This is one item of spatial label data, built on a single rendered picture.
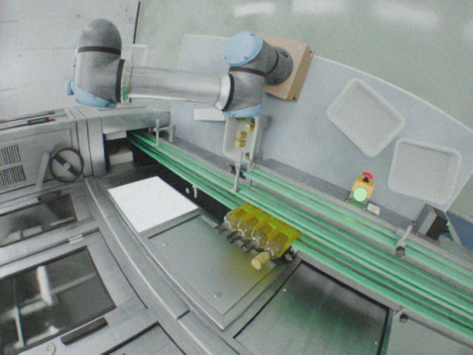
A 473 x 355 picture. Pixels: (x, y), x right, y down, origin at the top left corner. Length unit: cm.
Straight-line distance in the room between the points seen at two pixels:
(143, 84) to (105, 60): 11
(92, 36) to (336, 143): 82
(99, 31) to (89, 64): 8
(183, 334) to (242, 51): 79
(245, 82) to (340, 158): 45
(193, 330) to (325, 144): 76
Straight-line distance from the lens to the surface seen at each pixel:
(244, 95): 58
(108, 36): 55
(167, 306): 63
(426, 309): 85
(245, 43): 60
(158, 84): 53
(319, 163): 82
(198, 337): 59
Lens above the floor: 152
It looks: 46 degrees down
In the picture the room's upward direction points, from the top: 110 degrees counter-clockwise
